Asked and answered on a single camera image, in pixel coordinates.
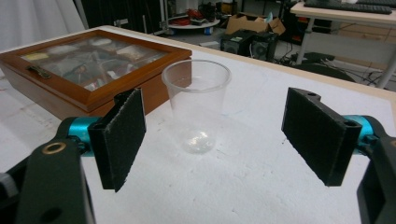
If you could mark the open cardboard box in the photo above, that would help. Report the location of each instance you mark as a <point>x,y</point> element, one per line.
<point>246,23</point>

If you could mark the round white table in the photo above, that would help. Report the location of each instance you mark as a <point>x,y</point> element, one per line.
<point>194,25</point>

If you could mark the assorted small packets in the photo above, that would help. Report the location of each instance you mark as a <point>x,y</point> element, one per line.
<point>134,53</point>

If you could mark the black keyboard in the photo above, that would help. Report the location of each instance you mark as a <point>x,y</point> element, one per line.
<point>348,6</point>

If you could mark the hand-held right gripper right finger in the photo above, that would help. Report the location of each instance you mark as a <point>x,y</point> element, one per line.
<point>320,140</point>

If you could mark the wooden box with glass lid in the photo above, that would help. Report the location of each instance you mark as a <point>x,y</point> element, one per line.
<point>46,98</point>

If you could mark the white desk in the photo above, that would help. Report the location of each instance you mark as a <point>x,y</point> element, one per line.
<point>342,17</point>

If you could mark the white curtain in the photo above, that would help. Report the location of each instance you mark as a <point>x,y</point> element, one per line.
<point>34,21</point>

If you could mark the black computer tower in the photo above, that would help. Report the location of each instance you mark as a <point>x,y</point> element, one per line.
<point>264,46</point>
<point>236,42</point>

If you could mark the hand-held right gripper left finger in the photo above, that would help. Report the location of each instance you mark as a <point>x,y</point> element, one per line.
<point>120,140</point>

